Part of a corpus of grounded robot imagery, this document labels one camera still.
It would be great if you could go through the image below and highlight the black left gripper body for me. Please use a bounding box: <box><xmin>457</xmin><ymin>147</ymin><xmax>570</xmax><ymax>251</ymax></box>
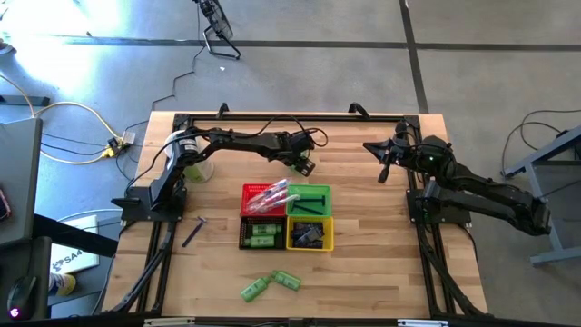
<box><xmin>276</xmin><ymin>130</ymin><xmax>317</xmax><ymax>165</ymax></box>

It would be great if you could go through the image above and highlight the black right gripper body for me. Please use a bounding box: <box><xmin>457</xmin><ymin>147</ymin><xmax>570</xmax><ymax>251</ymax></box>
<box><xmin>377</xmin><ymin>134</ymin><xmax>455</xmax><ymax>185</ymax></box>

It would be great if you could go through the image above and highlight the green plastic basket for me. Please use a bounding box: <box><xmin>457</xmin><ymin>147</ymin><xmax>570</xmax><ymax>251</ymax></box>
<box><xmin>286</xmin><ymin>183</ymin><xmax>333</xmax><ymax>218</ymax></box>

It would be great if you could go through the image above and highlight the red plastic basket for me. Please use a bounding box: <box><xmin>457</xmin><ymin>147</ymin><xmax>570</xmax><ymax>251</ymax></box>
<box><xmin>240</xmin><ymin>183</ymin><xmax>288</xmax><ymax>217</ymax></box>

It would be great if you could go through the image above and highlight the yellow plastic basket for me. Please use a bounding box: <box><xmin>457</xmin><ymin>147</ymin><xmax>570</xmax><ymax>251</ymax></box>
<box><xmin>285</xmin><ymin>216</ymin><xmax>335</xmax><ymax>253</ymax></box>

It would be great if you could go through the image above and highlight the black plastic basket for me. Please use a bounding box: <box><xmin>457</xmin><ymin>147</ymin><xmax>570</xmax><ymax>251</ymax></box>
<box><xmin>239</xmin><ymin>216</ymin><xmax>288</xmax><ymax>251</ymax></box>

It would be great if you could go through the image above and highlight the green wipes canister white lid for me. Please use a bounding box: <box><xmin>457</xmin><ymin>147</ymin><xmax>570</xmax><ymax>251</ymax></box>
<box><xmin>163</xmin><ymin>130</ymin><xmax>214</xmax><ymax>183</ymax></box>

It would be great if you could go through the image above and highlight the black floor fan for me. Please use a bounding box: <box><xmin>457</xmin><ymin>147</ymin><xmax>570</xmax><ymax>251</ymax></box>
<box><xmin>192</xmin><ymin>0</ymin><xmax>242</xmax><ymax>62</ymax></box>

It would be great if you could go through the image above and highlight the black rig crossbar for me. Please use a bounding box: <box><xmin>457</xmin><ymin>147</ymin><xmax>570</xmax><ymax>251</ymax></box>
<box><xmin>0</xmin><ymin>312</ymin><xmax>581</xmax><ymax>327</ymax></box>

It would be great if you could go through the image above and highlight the grey metal table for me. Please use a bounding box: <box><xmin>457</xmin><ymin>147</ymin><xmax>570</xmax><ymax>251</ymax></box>
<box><xmin>501</xmin><ymin>124</ymin><xmax>581</xmax><ymax>267</ymax></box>

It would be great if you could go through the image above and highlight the black desk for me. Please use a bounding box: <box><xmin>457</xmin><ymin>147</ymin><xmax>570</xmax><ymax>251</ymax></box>
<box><xmin>0</xmin><ymin>213</ymin><xmax>120</xmax><ymax>322</ymax></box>

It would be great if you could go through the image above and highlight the white printed box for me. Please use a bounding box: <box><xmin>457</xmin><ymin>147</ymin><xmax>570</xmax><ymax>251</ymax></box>
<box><xmin>48</xmin><ymin>214</ymin><xmax>101</xmax><ymax>276</ymax></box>

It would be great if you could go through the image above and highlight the yellow and blue pouch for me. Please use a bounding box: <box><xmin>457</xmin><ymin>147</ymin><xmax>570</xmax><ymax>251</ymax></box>
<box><xmin>47</xmin><ymin>271</ymin><xmax>77</xmax><ymax>297</ymax></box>

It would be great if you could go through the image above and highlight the black floor bar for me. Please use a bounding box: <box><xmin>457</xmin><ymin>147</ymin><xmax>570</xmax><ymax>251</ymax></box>
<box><xmin>0</xmin><ymin>94</ymin><xmax>51</xmax><ymax>107</ymax></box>

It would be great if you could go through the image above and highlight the grey desk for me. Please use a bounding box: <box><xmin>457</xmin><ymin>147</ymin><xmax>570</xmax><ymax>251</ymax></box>
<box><xmin>0</xmin><ymin>116</ymin><xmax>44</xmax><ymax>249</ymax></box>

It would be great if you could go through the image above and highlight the red-edged phone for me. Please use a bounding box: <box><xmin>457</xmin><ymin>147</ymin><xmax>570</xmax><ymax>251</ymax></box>
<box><xmin>0</xmin><ymin>184</ymin><xmax>13</xmax><ymax>223</ymax></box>

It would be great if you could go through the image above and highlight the black computer mouse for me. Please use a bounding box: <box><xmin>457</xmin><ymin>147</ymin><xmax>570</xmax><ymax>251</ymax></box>
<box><xmin>6</xmin><ymin>274</ymin><xmax>40</xmax><ymax>322</ymax></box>

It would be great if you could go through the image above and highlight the black aluminium table frame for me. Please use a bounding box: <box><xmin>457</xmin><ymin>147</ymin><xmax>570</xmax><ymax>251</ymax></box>
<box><xmin>103</xmin><ymin>111</ymin><xmax>494</xmax><ymax>319</ymax></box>

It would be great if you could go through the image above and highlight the black floor cable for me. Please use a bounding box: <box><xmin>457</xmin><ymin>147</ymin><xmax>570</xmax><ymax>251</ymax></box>
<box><xmin>501</xmin><ymin>108</ymin><xmax>581</xmax><ymax>172</ymax></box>
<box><xmin>493</xmin><ymin>174</ymin><xmax>581</xmax><ymax>224</ymax></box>

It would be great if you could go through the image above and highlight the black fan cable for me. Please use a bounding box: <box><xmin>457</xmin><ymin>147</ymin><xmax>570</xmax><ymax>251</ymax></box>
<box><xmin>121</xmin><ymin>43</ymin><xmax>205</xmax><ymax>135</ymax></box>

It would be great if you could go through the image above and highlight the cream extension cable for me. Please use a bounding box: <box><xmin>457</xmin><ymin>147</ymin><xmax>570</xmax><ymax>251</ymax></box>
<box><xmin>0</xmin><ymin>74</ymin><xmax>122</xmax><ymax>164</ymax></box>

